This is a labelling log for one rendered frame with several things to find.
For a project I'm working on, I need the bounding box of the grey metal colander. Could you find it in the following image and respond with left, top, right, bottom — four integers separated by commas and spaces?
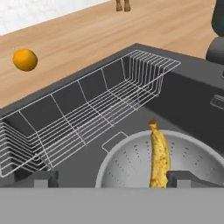
94, 129, 224, 189

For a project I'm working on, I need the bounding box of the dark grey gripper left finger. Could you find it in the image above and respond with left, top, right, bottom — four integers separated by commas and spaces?
13, 170, 60, 189

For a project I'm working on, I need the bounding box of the yellow spotted banana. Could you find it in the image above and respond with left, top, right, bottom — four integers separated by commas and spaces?
148, 118, 172, 189

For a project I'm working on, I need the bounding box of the brown wooden object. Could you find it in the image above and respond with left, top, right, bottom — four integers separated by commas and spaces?
115, 0, 131, 13

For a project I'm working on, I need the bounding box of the dark grey sink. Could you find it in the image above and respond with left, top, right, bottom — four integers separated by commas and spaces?
0, 43, 224, 189

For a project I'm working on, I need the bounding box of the white wire dish rack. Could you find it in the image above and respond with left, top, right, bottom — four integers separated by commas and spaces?
0, 49, 182, 179

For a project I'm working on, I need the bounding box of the orange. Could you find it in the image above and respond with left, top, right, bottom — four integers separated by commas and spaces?
12, 48, 39, 72

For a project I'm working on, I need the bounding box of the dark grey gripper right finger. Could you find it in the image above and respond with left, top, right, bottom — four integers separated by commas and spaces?
166, 170, 224, 189

